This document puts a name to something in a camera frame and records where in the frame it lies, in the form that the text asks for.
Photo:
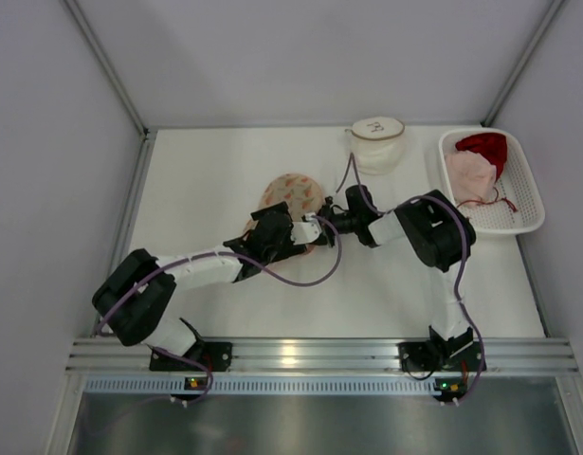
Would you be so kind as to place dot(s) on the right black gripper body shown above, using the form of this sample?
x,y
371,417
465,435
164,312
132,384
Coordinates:
x,y
332,214

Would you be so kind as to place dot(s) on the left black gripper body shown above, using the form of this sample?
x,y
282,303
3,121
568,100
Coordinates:
x,y
268,241

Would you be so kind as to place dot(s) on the pink floral laundry bag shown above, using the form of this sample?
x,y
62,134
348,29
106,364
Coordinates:
x,y
293,194

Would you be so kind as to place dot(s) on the white round mesh laundry bag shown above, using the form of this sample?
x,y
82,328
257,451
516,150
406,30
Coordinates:
x,y
377,144

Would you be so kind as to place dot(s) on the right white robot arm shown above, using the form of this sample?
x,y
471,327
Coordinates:
x,y
440,236

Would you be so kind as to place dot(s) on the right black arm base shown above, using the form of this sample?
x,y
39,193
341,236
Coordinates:
x,y
424,356

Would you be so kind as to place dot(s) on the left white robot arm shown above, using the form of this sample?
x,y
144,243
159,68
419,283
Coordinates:
x,y
133,300

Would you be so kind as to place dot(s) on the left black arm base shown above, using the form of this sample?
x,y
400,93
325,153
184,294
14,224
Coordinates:
x,y
191,355

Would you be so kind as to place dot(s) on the white plastic laundry basket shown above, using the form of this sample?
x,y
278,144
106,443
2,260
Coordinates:
x,y
515,207

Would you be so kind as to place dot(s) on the pink garment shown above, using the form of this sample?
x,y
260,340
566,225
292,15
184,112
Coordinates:
x,y
471,177

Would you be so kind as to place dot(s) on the red garment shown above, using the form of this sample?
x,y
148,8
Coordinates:
x,y
492,146

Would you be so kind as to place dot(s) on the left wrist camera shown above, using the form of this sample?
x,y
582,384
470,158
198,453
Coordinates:
x,y
306,231

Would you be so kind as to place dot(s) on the aluminium mounting rail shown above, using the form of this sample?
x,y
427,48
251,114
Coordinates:
x,y
369,356

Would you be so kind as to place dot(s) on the white slotted cable duct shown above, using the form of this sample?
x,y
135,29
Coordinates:
x,y
272,385

